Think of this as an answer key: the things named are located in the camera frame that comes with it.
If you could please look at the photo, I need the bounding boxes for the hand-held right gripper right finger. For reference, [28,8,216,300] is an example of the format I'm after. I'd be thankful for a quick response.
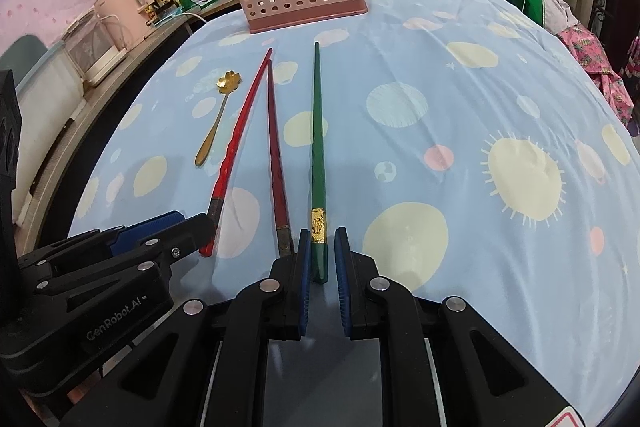
[333,226,576,427]

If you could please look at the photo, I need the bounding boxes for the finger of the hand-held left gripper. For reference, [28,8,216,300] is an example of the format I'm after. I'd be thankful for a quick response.
[35,213,217,308]
[17,211,187,275]

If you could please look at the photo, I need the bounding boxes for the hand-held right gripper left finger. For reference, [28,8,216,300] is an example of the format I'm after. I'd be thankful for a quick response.
[60,228,312,427]

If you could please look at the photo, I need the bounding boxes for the dark red chopstick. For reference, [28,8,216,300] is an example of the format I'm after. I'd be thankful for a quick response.
[266,59,296,258]

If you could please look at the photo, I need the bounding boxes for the green chopstick gold band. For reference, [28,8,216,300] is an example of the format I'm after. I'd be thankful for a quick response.
[310,41,329,285]

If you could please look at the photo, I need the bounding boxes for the gold flower spoon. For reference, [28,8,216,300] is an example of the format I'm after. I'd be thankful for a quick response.
[194,71,242,168]

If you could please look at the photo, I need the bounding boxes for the white dish drainer teal lid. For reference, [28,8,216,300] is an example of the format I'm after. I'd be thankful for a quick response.
[0,34,83,148]

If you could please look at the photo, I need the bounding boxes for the white clear-lid appliance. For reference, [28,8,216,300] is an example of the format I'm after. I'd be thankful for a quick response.
[62,14,128,88]

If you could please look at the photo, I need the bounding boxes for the blue dotted tablecloth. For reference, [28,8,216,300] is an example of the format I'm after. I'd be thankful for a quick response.
[67,0,640,427]

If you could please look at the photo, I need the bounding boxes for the pink electric kettle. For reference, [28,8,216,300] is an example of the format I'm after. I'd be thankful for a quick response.
[93,0,156,40]

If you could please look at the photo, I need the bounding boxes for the pink patterned clothing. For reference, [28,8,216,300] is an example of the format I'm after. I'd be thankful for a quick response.
[555,24,640,128]

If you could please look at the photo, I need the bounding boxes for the green white bag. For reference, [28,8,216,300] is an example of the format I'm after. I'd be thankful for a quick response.
[515,0,547,26]

